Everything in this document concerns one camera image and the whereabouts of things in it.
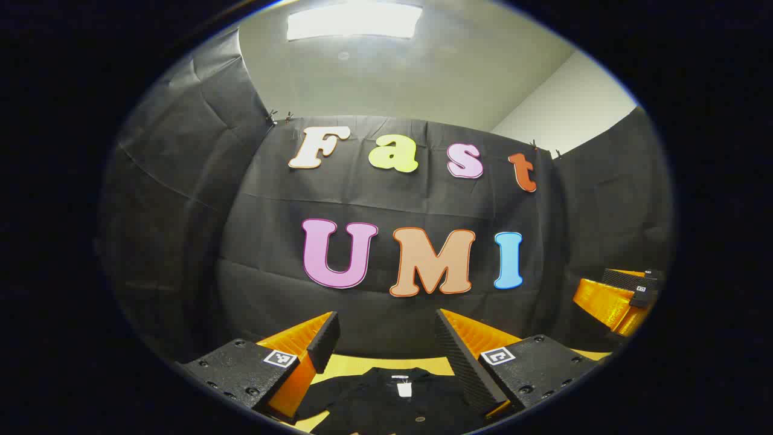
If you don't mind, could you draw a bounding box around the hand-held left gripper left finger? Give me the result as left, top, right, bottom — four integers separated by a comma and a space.
175, 311, 341, 424

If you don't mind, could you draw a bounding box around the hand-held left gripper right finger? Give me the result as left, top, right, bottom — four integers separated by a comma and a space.
434, 308, 605, 421

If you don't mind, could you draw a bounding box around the black collared shirt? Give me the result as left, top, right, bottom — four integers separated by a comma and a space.
294, 366, 484, 435

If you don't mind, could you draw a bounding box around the ceiling light panel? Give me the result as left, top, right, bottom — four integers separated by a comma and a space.
286, 2, 423, 42

